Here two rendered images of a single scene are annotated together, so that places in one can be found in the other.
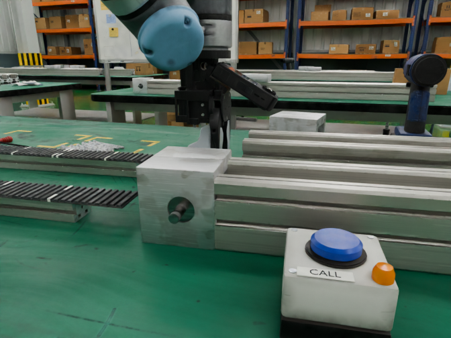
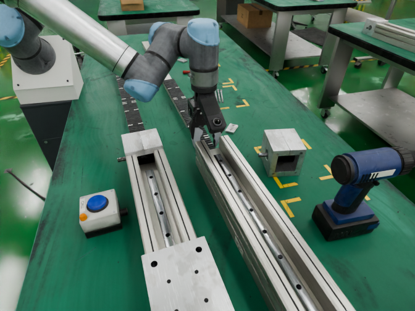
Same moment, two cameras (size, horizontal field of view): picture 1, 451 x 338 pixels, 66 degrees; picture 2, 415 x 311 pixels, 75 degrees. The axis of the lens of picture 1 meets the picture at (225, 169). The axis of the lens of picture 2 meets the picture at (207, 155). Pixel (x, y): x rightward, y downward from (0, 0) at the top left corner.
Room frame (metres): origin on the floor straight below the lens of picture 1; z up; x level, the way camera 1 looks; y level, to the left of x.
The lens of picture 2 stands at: (0.25, -0.56, 1.31)
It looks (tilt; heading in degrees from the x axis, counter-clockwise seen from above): 39 degrees down; 58
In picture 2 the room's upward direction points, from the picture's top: straight up
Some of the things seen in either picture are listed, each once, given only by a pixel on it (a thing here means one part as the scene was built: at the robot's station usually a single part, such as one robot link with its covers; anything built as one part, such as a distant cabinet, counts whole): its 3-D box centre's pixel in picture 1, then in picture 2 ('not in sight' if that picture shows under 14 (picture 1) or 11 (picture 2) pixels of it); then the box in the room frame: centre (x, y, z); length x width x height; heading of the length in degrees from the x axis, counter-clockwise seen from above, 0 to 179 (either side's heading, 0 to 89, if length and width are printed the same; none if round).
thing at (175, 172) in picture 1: (186, 196); (139, 154); (0.40, 0.05, 0.83); 0.12 x 0.09 x 0.10; 168
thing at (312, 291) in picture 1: (331, 276); (104, 211); (0.26, -0.09, 0.81); 0.10 x 0.08 x 0.06; 168
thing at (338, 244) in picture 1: (335, 248); (97, 203); (0.25, -0.09, 0.84); 0.04 x 0.04 x 0.02
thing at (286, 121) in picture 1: (295, 137); (277, 152); (0.73, -0.15, 0.83); 0.11 x 0.10 x 0.10; 153
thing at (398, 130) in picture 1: (413, 107); (368, 190); (0.75, -0.40, 0.89); 0.20 x 0.08 x 0.22; 161
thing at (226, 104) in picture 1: (205, 88); (203, 102); (0.60, 0.03, 0.94); 0.09 x 0.08 x 0.12; 78
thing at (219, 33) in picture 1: (208, 37); (202, 76); (0.60, 0.03, 1.02); 0.08 x 0.08 x 0.05
